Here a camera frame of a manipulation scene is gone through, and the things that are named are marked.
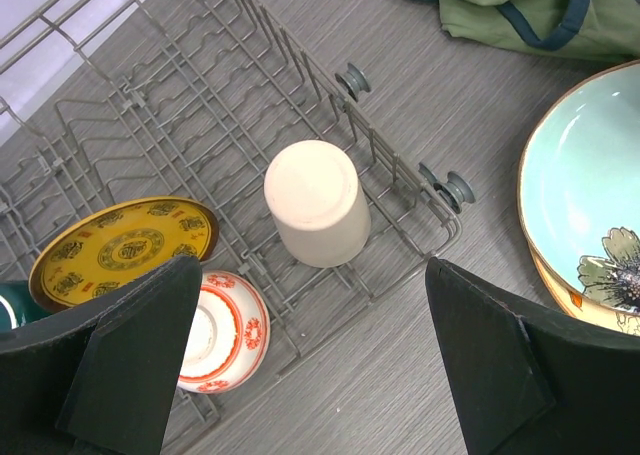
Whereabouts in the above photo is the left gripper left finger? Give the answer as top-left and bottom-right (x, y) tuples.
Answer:
(1, 255), (202, 454)

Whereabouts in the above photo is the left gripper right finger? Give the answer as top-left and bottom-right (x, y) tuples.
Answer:
(425, 257), (639, 454)

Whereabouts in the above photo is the cream bird plate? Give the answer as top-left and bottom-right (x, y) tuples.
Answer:
(529, 246), (639, 337)

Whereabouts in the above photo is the yellow patterned small plate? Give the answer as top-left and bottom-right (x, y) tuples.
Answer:
(28, 196), (219, 312)

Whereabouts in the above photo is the green flower plate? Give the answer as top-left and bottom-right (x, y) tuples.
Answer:
(517, 62), (639, 315)

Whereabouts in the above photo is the beige tumbler cup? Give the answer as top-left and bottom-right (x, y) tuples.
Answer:
(264, 140), (371, 268)

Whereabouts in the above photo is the dark green mug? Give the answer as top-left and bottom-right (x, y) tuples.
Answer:
(0, 280), (50, 332)

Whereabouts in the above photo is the white orange patterned bowl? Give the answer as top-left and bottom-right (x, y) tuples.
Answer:
(177, 270), (270, 394)

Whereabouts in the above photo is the green shirt with blue trim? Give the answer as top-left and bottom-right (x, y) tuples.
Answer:
(412, 0), (639, 62)

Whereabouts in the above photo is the grey wire dish rack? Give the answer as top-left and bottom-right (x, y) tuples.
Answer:
(1, 0), (462, 454)

